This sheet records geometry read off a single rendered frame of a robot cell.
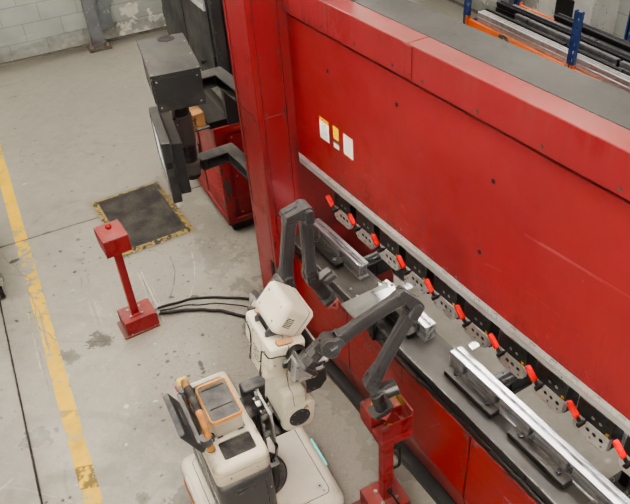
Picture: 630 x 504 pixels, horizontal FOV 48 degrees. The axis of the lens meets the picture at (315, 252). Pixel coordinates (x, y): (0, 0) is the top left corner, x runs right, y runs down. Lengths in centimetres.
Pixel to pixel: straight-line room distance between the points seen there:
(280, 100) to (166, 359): 195
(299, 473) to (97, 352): 183
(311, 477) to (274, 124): 178
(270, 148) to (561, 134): 187
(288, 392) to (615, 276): 153
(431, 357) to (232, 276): 226
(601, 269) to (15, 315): 415
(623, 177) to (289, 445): 231
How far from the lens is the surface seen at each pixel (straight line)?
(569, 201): 228
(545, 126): 222
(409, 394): 349
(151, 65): 361
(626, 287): 226
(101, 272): 553
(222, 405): 314
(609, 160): 210
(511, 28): 516
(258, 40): 344
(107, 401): 457
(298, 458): 370
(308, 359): 284
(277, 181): 380
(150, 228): 584
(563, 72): 246
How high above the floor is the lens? 329
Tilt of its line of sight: 38 degrees down
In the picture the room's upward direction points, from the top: 5 degrees counter-clockwise
